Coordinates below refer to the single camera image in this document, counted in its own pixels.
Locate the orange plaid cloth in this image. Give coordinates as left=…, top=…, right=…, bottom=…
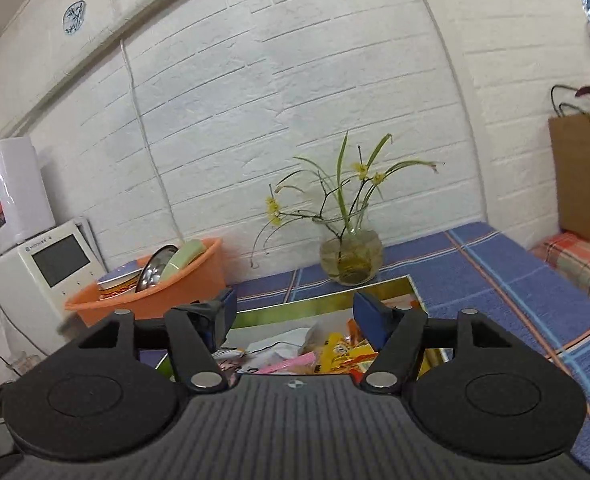
left=530, top=232, right=590, bottom=316

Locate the blue checked tablecloth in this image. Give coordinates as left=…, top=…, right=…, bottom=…
left=140, top=220, right=590, bottom=480

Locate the round blue wall sticker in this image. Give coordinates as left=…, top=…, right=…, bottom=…
left=63, top=0, right=86, bottom=36

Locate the white snack packet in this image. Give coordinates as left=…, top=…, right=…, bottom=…
left=220, top=327, right=311, bottom=366

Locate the white wall cable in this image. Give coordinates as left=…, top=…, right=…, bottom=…
left=120, top=40, right=183, bottom=246

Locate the pale green plate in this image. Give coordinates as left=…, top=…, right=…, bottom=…
left=160, top=240, right=206, bottom=283

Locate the brown paper bag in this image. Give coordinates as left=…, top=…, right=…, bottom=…
left=548, top=85, right=590, bottom=243

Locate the yellow orange printed snack packet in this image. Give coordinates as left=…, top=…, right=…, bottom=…
left=320, top=330, right=381, bottom=376

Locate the white water purifier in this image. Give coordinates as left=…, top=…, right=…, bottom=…
left=0, top=136, right=56, bottom=253

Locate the orange plastic basin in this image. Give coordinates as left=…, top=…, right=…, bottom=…
left=65, top=237, right=224, bottom=328

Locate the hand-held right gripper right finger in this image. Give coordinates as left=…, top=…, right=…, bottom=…
left=352, top=291, right=514, bottom=395

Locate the metal plate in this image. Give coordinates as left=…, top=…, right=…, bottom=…
left=136, top=244, right=180, bottom=293

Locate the green cardboard box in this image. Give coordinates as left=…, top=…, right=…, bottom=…
left=157, top=275, right=451, bottom=381

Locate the white wall pipe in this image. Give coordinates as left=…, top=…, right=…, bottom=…
left=402, top=0, right=491, bottom=223

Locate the white countertop appliance with screen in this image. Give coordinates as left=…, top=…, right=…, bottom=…
left=0, top=220, right=108, bottom=361

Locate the yellow flowering plant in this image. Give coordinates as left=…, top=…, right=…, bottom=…
left=250, top=130, right=443, bottom=271

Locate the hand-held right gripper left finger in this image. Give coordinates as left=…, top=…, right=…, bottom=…
left=75, top=287, right=239, bottom=396

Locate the clear plastic snack bag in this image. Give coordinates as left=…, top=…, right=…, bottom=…
left=297, top=322, right=336, bottom=361

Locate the white flat panel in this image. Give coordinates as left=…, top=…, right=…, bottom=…
left=75, top=217, right=108, bottom=271

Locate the glass vase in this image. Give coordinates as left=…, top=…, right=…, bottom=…
left=319, top=212, right=383, bottom=286

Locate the pink snack packet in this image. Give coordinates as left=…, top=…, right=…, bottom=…
left=247, top=352, right=321, bottom=375

